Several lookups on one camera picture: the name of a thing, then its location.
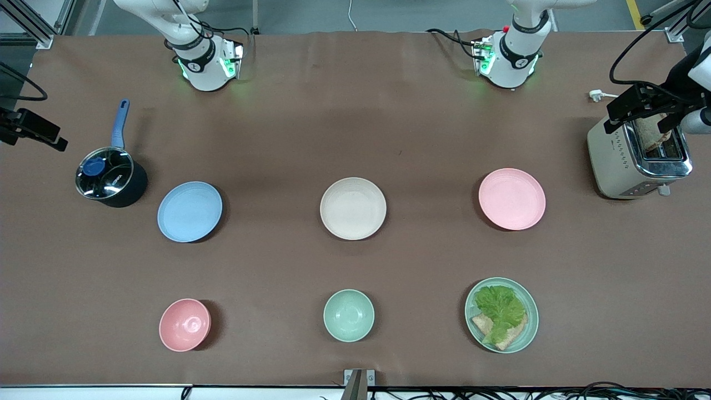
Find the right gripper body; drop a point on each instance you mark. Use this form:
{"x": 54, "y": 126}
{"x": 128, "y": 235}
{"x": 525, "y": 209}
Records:
{"x": 6, "y": 123}

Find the large pink plate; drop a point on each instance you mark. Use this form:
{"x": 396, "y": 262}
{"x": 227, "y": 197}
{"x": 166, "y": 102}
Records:
{"x": 511, "y": 199}

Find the large blue plate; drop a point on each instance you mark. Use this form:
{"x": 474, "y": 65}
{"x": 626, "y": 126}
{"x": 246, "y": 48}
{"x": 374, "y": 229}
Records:
{"x": 189, "y": 212}

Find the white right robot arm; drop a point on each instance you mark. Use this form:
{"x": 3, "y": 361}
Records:
{"x": 205, "y": 78}

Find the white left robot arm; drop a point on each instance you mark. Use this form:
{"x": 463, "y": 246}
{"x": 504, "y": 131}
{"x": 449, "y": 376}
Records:
{"x": 514, "y": 72}

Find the white power plug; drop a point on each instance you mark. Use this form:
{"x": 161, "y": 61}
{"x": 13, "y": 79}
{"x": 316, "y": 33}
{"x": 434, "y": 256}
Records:
{"x": 596, "y": 96}

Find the toast slice in toaster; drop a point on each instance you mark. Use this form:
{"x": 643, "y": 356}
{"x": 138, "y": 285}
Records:
{"x": 650, "y": 136}

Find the silver toaster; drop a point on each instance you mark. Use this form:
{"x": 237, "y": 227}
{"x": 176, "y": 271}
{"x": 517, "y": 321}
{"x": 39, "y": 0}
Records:
{"x": 616, "y": 166}

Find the glass lid with blue knob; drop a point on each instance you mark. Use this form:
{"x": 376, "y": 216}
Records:
{"x": 108, "y": 180}

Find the green plate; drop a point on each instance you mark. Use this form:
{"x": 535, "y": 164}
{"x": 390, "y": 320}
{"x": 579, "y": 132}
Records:
{"x": 532, "y": 322}

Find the green lettuce leaf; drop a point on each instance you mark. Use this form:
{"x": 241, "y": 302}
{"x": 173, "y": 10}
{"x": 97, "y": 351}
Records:
{"x": 500, "y": 308}

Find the brown table cover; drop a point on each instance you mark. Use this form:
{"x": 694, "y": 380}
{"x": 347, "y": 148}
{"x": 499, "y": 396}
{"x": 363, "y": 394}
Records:
{"x": 278, "y": 139}

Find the small pink bowl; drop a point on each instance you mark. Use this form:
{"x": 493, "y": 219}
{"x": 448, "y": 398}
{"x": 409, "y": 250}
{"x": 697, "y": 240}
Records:
{"x": 184, "y": 325}

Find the brown bread slice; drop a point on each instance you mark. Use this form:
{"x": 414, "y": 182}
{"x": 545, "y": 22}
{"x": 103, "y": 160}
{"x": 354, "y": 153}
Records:
{"x": 514, "y": 338}

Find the large beige plate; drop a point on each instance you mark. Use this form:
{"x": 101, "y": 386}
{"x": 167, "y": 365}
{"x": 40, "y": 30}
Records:
{"x": 353, "y": 209}

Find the small green bowl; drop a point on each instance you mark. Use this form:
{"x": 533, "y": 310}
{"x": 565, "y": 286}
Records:
{"x": 349, "y": 315}

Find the aluminium frame profile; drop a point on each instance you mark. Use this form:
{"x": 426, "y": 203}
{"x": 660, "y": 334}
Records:
{"x": 33, "y": 30}
{"x": 675, "y": 34}

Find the grey metal post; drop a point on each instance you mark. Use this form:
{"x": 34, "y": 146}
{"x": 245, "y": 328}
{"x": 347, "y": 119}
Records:
{"x": 255, "y": 16}

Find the metal bracket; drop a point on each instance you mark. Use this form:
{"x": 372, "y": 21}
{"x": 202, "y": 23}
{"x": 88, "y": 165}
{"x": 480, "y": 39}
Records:
{"x": 355, "y": 383}

